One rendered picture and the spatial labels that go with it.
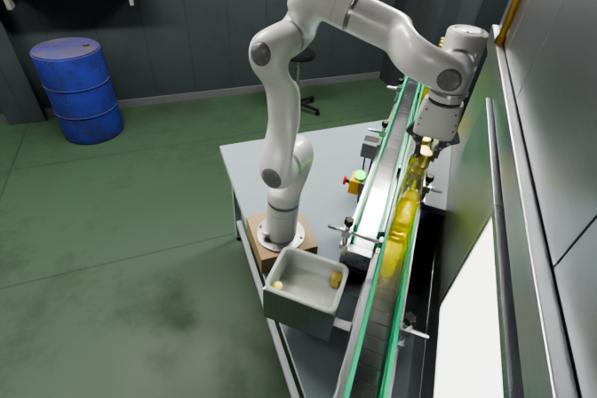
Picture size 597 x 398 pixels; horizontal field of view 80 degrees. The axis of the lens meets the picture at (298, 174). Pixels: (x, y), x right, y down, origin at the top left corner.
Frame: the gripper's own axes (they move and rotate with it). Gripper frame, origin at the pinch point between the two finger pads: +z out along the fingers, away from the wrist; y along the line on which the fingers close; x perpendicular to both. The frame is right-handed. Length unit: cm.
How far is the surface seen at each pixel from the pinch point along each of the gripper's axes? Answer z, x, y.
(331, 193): 65, -44, 32
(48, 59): 61, -95, 273
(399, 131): 35, -65, 9
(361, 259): 36.2, 12.3, 8.8
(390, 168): 35, -36, 8
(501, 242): -9.5, 36.4, -12.8
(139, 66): 97, -180, 270
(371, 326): 34.5, 33.3, 1.3
